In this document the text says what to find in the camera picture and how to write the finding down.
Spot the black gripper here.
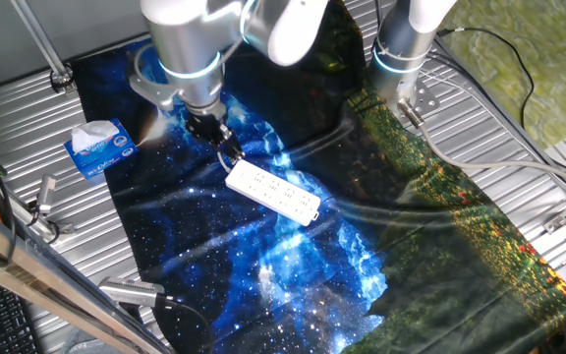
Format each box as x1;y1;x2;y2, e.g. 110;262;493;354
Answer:
185;112;247;165

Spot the white power strip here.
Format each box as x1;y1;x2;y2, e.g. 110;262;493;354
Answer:
224;158;322;228

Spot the blue tissue box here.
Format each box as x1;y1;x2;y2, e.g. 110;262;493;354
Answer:
63;117;140;180

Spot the galaxy and meadow print cloth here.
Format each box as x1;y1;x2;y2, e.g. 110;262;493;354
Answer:
69;0;566;354

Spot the metal tripod pole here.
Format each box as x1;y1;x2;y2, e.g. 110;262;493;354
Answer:
9;0;76;95

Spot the grey towel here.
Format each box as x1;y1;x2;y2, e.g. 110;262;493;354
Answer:
59;327;100;354

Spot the green patterned carpet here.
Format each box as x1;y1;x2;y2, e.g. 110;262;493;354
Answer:
438;0;566;149

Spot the white power strip cord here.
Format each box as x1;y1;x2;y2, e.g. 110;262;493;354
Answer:
214;149;233;174

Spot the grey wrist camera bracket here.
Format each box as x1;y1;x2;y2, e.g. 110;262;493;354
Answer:
127;72;183;113

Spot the black depth camera cable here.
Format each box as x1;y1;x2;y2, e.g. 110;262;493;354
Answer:
153;294;216;354

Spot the long silver depth camera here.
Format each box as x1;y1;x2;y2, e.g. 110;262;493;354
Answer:
97;275;167;310

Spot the small silver depth camera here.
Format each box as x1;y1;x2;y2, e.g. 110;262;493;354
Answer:
34;173;59;216

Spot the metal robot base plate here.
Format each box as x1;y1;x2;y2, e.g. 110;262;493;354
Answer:
394;77;442;123

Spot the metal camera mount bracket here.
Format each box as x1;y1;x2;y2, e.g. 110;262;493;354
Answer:
5;194;77;243

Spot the aluminium frame bar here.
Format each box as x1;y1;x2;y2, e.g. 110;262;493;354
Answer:
0;196;172;354

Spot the thick grey robot cable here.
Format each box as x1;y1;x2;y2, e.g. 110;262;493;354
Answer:
397;97;566;196

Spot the black base cable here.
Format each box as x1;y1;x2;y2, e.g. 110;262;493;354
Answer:
426;40;566;199

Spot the black cable on carpet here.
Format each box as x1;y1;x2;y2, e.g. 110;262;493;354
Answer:
436;26;536;131

